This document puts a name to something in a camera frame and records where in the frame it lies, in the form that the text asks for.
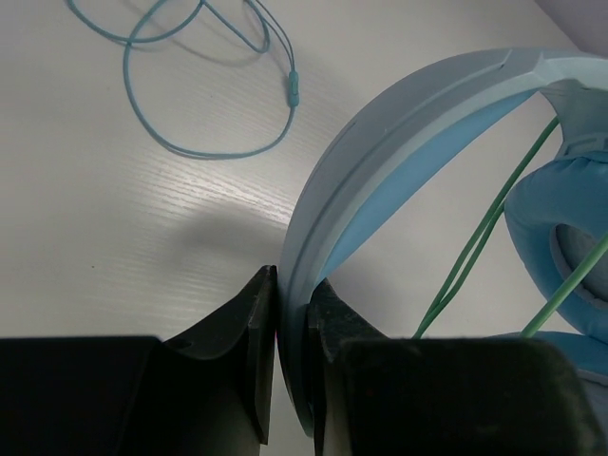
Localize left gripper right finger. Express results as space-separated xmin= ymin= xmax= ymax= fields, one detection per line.
xmin=306 ymin=281 xmax=475 ymax=455

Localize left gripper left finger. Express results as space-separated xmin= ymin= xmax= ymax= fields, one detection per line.
xmin=164 ymin=265 xmax=277 ymax=447

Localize green headphone cable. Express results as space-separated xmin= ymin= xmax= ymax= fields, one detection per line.
xmin=412 ymin=116 xmax=608 ymax=341

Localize blue earbuds with cable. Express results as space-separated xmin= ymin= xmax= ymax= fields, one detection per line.
xmin=66 ymin=1 xmax=299 ymax=161

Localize large light blue headphones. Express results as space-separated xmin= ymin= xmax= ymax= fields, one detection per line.
xmin=278 ymin=48 xmax=607 ymax=433

